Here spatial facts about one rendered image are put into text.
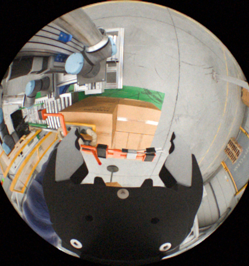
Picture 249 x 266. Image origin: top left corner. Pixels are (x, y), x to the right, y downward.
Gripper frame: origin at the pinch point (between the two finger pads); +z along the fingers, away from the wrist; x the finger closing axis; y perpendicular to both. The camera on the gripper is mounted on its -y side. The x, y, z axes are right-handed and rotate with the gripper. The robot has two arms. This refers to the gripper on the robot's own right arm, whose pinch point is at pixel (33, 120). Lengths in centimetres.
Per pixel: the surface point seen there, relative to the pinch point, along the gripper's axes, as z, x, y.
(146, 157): 8, -25, 87
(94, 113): 35, -6, 42
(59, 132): 15.7, -18.6, 13.7
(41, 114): 8.3, 1.6, 3.3
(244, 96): 93, 259, 671
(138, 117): 75, -21, 88
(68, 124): 21.4, -12.8, 21.6
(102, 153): 9, -26, 56
